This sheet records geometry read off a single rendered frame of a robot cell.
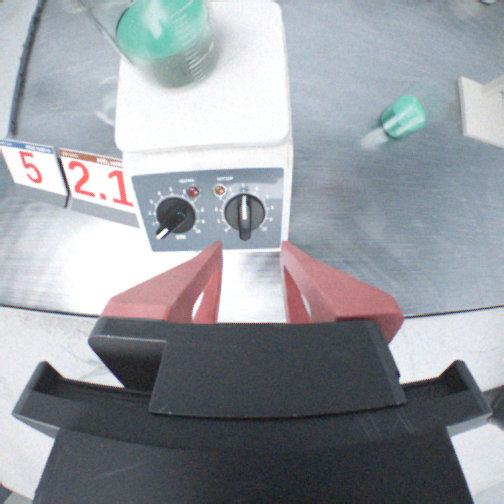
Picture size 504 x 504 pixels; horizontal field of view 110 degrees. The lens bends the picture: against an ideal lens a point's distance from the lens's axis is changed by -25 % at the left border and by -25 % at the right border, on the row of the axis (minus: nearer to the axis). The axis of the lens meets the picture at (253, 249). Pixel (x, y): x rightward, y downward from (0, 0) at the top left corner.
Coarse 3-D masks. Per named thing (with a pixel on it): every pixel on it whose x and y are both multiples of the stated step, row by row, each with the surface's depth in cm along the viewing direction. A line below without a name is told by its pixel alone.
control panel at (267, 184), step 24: (240, 168) 17; (264, 168) 17; (144, 192) 17; (168, 192) 18; (240, 192) 18; (264, 192) 18; (144, 216) 19; (216, 216) 19; (168, 240) 20; (192, 240) 20; (216, 240) 20; (240, 240) 20; (264, 240) 20
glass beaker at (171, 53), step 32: (64, 0) 6; (96, 0) 8; (128, 0) 6; (160, 0) 7; (192, 0) 8; (128, 32) 8; (160, 32) 8; (192, 32) 9; (128, 64) 11; (160, 64) 11; (192, 64) 12
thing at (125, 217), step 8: (80, 152) 19; (120, 160) 19; (64, 168) 20; (72, 192) 22; (80, 200) 23; (88, 200) 23; (96, 200) 22; (72, 208) 23; (80, 208) 23; (88, 208) 23; (96, 208) 23; (104, 208) 23; (112, 208) 23; (120, 208) 23; (128, 208) 23; (96, 216) 23; (104, 216) 23; (112, 216) 23; (120, 216) 23; (128, 216) 23; (136, 216) 23; (128, 224) 23; (136, 224) 23
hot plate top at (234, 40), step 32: (256, 0) 13; (224, 32) 14; (256, 32) 14; (224, 64) 14; (256, 64) 14; (128, 96) 14; (160, 96) 14; (192, 96) 14; (224, 96) 14; (256, 96) 14; (128, 128) 14; (160, 128) 14; (192, 128) 14; (224, 128) 14; (256, 128) 14; (288, 128) 14
